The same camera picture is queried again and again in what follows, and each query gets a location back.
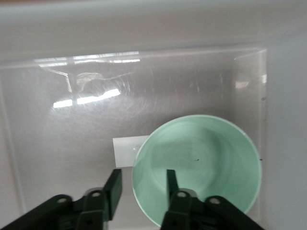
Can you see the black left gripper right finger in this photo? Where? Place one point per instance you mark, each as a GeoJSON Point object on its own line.
{"type": "Point", "coordinates": [182, 210]}

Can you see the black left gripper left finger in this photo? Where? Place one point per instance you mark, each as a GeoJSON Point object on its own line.
{"type": "Point", "coordinates": [112, 191]}

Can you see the mint green bowl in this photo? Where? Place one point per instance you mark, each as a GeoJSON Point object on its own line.
{"type": "Point", "coordinates": [216, 148]}

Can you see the clear plastic box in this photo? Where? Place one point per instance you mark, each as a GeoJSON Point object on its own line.
{"type": "Point", "coordinates": [168, 83]}

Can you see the white square label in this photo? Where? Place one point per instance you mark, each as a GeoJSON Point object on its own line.
{"type": "Point", "coordinates": [124, 153]}

